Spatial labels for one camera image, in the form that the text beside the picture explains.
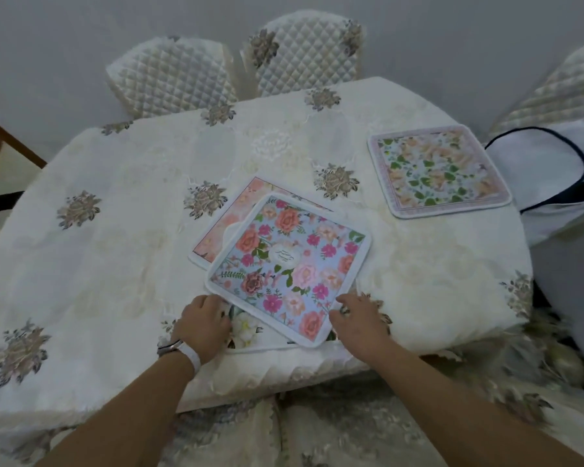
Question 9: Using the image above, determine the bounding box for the person's right forearm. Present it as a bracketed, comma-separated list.
[365, 344, 584, 467]

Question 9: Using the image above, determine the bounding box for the blue rose print placemat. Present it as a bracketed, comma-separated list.
[204, 191, 372, 349]

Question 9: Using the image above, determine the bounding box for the person's left forearm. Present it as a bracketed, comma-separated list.
[36, 354, 197, 467]

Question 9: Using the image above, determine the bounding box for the white bag with dark trim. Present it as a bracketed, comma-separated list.
[483, 118, 584, 246]

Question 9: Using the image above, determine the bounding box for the table with cream tablecloth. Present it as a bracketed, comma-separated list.
[0, 76, 537, 433]

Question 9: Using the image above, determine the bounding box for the smartwatch with white band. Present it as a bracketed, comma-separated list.
[156, 339, 202, 378]

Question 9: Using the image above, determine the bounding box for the pink floral placemat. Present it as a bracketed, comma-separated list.
[188, 175, 333, 271]

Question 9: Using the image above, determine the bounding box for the person's right hand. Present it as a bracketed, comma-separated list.
[327, 292, 396, 365]

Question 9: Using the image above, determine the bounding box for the green leaf peach floral placemat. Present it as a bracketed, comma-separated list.
[367, 123, 513, 220]

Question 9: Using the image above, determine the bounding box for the person's left hand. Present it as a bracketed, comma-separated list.
[170, 293, 234, 366]

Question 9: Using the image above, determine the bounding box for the white placemat with green leaves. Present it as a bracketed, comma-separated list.
[223, 301, 343, 355]

